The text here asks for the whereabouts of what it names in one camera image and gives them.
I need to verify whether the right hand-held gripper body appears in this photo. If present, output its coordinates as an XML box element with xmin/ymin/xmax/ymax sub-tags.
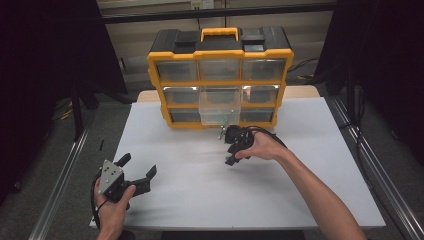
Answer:
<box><xmin>218</xmin><ymin>110</ymin><xmax>257</xmax><ymax>167</ymax></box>

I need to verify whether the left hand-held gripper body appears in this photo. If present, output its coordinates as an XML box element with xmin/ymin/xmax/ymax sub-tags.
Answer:
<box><xmin>98</xmin><ymin>159</ymin><xmax>141</xmax><ymax>204</ymax></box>

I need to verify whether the clear plastic drawer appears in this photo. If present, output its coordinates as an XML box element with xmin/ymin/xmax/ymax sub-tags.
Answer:
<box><xmin>198</xmin><ymin>85</ymin><xmax>242</xmax><ymax>126</ymax></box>

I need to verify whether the person's right hand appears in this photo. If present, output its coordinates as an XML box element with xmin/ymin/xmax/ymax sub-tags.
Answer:
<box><xmin>234</xmin><ymin>130</ymin><xmax>289</xmax><ymax>162</ymax></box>

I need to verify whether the person's left hand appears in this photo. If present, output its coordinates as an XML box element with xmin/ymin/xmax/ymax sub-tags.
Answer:
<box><xmin>93</xmin><ymin>181</ymin><xmax>137</xmax><ymax>231</ymax></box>

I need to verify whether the white table board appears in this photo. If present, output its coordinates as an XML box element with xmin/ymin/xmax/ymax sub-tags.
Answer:
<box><xmin>89</xmin><ymin>96</ymin><xmax>387</xmax><ymax>232</ymax></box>

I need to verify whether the black metal stand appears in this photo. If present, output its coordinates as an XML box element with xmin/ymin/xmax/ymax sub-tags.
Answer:
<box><xmin>70</xmin><ymin>79</ymin><xmax>85</xmax><ymax>142</ymax></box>

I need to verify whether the yellow black organizer cabinet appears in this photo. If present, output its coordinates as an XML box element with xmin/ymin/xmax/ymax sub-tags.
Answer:
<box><xmin>146</xmin><ymin>27</ymin><xmax>295</xmax><ymax>130</ymax></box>

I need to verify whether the set of clear cabinet drawers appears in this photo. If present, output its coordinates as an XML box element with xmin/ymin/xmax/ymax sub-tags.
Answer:
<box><xmin>155</xmin><ymin>59</ymin><xmax>287</xmax><ymax>123</ymax></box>

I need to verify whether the black curtain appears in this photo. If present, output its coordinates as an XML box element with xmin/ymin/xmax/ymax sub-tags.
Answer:
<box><xmin>0</xmin><ymin>0</ymin><xmax>128</xmax><ymax>204</ymax></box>
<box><xmin>314</xmin><ymin>0</ymin><xmax>424</xmax><ymax>166</ymax></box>

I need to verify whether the black horizontal bar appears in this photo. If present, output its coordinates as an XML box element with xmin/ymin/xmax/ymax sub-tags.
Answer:
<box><xmin>100</xmin><ymin>2</ymin><xmax>337</xmax><ymax>25</ymax></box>

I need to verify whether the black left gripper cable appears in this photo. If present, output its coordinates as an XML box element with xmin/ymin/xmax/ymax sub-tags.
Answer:
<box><xmin>89</xmin><ymin>173</ymin><xmax>103</xmax><ymax>231</ymax></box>

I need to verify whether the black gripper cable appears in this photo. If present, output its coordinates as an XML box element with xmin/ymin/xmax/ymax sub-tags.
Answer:
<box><xmin>248</xmin><ymin>125</ymin><xmax>288</xmax><ymax>149</ymax></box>
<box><xmin>89</xmin><ymin>173</ymin><xmax>103</xmax><ymax>231</ymax></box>

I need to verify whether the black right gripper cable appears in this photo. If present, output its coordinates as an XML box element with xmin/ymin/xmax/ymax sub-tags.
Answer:
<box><xmin>248</xmin><ymin>125</ymin><xmax>288</xmax><ymax>149</ymax></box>

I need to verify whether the metal floor rail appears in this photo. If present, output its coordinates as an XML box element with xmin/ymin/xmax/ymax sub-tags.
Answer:
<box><xmin>35</xmin><ymin>128</ymin><xmax>90</xmax><ymax>240</ymax></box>
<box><xmin>328</xmin><ymin>95</ymin><xmax>424</xmax><ymax>240</ymax></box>

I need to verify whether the yellow floor cable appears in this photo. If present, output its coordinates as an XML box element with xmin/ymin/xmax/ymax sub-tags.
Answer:
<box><xmin>53</xmin><ymin>101</ymin><xmax>74</xmax><ymax>122</ymax></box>

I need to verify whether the black floor cable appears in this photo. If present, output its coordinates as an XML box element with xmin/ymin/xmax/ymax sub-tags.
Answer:
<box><xmin>287</xmin><ymin>57</ymin><xmax>321</xmax><ymax>75</ymax></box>

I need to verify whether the white wall socket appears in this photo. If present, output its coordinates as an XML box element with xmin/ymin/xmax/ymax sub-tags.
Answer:
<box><xmin>190</xmin><ymin>0</ymin><xmax>215</xmax><ymax>11</ymax></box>

